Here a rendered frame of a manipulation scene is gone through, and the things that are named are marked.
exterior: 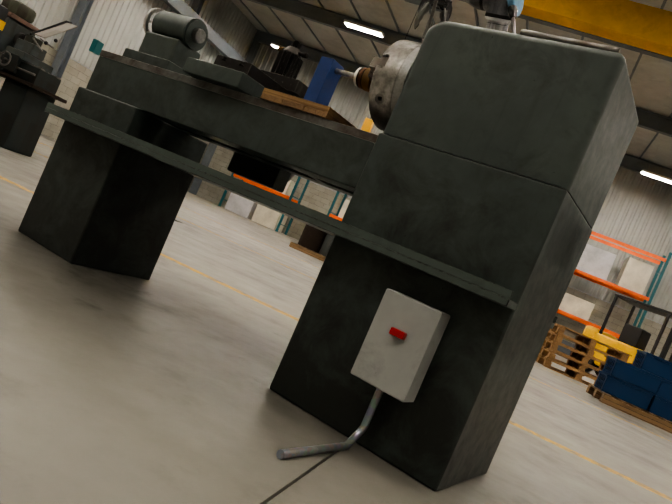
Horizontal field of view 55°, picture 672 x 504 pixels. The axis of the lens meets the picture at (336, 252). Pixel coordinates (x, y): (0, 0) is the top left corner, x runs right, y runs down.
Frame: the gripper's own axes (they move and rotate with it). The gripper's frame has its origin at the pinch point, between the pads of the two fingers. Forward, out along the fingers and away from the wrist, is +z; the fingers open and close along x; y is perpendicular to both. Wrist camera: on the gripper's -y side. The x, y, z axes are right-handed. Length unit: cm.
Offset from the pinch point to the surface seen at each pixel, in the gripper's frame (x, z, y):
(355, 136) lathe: -9.3, 42.3, 13.1
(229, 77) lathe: -61, 36, -8
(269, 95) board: -44, 38, -5
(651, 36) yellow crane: 332, -379, -983
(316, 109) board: -25.5, 37.7, 5.3
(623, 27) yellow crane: 284, -382, -995
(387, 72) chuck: -7.0, 19.3, 10.6
